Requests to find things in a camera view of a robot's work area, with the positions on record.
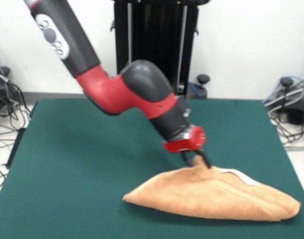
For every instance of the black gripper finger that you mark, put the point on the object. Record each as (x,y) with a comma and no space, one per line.
(187,158)
(204,159)

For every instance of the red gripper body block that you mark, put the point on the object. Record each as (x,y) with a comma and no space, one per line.
(192,142)

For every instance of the tan terry towel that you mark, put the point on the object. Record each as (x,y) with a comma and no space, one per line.
(211,196)

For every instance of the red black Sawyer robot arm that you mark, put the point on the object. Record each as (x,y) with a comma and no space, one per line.
(112,89)

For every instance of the black stand leg with knob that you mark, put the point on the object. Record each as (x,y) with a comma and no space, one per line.
(2,70)
(299,109)

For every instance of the dark green tablecloth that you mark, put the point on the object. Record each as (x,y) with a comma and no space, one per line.
(67,161)

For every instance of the black pedestal leg with knob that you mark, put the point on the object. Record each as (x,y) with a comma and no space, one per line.
(203,79)

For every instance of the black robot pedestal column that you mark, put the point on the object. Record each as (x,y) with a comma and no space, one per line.
(154,37)

